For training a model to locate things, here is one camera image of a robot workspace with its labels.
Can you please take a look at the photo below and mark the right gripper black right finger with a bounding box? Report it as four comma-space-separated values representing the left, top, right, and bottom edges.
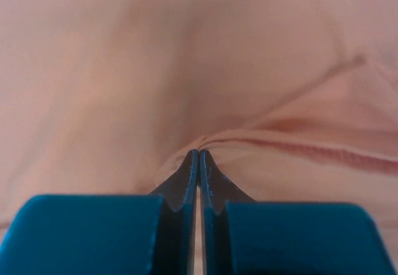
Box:
199, 151, 396, 274

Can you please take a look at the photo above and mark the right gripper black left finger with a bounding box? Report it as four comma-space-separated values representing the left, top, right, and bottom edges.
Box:
1, 150, 199, 274

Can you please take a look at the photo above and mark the orange t shirt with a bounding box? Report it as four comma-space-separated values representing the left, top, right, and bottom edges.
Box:
0, 0, 398, 241

